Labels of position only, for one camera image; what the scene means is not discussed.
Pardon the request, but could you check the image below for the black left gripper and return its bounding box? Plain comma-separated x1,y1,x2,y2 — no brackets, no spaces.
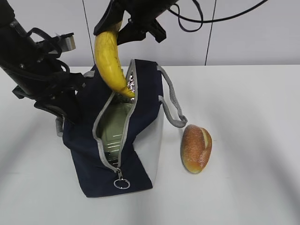
11,57,86,124

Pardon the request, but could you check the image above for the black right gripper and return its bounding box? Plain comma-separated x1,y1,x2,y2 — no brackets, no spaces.
93,0,177,45

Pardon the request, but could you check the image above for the yellow banana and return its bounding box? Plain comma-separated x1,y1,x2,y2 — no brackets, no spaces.
94,21,135,98

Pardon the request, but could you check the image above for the green lidded lunch box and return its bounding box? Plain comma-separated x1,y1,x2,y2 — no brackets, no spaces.
97,103,132,167

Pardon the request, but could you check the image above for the metal zipper pull ring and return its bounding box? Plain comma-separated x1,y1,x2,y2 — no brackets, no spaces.
113,167,130,189

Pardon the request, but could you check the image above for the navy blue lunch bag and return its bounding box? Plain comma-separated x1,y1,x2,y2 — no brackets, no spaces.
57,59,187,197

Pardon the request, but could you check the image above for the brown bread roll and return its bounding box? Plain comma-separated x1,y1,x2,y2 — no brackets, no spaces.
180,124,212,174

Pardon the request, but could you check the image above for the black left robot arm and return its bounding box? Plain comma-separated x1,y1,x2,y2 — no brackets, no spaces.
0,0,85,123

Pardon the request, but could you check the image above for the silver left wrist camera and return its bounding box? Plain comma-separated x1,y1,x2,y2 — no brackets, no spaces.
52,33,76,52

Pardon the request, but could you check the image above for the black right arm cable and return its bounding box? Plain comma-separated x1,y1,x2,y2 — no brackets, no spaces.
167,0,268,32

